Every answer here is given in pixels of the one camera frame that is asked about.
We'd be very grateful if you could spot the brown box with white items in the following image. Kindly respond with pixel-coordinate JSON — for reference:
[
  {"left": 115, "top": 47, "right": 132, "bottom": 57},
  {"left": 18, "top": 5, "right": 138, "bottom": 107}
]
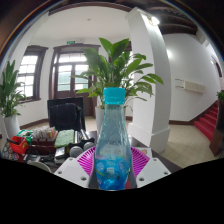
[{"left": 27, "top": 125, "right": 58, "bottom": 155}]

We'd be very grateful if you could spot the red carpeted staircase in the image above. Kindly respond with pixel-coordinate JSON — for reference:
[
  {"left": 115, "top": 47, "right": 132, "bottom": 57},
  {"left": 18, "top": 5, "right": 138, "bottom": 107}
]
[{"left": 193, "top": 101, "right": 221, "bottom": 143}]

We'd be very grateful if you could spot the clear blue water bottle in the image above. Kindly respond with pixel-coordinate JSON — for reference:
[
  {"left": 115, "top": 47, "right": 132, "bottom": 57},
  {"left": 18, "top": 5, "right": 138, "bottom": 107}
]
[{"left": 93, "top": 87, "right": 133, "bottom": 191}]

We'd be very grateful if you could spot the black computer monitor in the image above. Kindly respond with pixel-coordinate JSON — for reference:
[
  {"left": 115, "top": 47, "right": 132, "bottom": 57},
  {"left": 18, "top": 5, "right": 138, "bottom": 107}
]
[{"left": 46, "top": 96, "right": 85, "bottom": 132}]

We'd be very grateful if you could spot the red plastic box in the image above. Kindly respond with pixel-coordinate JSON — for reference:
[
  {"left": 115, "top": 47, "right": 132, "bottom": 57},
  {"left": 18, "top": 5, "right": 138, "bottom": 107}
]
[{"left": 6, "top": 134, "right": 30, "bottom": 155}]

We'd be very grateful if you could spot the broad-leaf plant in white pot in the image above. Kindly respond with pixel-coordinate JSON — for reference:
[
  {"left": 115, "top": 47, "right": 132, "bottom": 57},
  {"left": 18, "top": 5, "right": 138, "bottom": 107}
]
[{"left": 0, "top": 59, "right": 27, "bottom": 138}]

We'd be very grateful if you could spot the flat black device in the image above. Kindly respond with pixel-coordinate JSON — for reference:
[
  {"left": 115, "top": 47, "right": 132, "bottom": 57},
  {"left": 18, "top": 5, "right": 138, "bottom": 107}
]
[{"left": 54, "top": 146, "right": 72, "bottom": 160}]

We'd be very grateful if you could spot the brown glazed double door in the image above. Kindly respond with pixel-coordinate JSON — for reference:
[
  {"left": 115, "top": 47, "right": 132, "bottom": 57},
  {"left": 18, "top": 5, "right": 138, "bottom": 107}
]
[{"left": 48, "top": 43, "right": 102, "bottom": 116}]

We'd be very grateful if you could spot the brown framed window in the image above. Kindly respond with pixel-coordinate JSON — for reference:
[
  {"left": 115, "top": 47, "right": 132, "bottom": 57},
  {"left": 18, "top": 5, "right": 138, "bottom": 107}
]
[{"left": 15, "top": 45, "right": 50, "bottom": 103}]

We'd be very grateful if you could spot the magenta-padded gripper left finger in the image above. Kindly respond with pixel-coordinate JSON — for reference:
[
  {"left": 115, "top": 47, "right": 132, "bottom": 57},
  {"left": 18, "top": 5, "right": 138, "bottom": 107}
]
[{"left": 53, "top": 145, "right": 98, "bottom": 190}]

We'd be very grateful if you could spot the slender-leaf plant in white pot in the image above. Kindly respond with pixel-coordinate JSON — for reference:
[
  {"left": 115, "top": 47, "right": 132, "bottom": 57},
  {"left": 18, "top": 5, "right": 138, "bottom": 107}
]
[{"left": 71, "top": 37, "right": 165, "bottom": 135}]

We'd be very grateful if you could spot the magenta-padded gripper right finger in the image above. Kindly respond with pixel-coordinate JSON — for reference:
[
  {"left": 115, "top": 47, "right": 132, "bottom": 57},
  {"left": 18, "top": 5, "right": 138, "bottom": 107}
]
[{"left": 128, "top": 145, "right": 172, "bottom": 190}]

